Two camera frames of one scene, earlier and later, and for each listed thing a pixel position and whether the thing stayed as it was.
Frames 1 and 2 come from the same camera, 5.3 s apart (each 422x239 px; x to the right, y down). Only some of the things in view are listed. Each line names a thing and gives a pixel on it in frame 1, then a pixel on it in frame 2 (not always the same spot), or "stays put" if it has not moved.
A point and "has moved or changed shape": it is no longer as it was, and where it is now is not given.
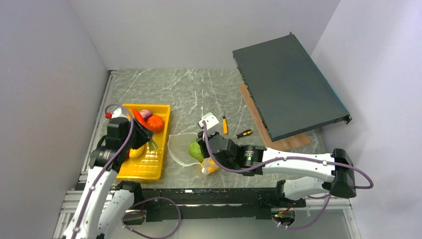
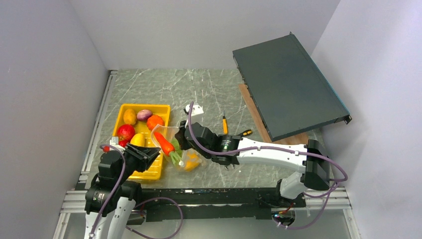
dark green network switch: x=290 y=96 stays put
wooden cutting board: x=288 y=143 stays put
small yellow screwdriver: x=225 y=127 stays put
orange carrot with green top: x=139 y=118 -> x=167 y=148
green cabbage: x=195 y=150 has moved or changed shape
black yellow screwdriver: x=246 y=133 stays put
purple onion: x=146 y=114 stays put
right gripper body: x=201 y=141 -> x=185 y=144
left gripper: x=144 y=134 -> x=144 y=156
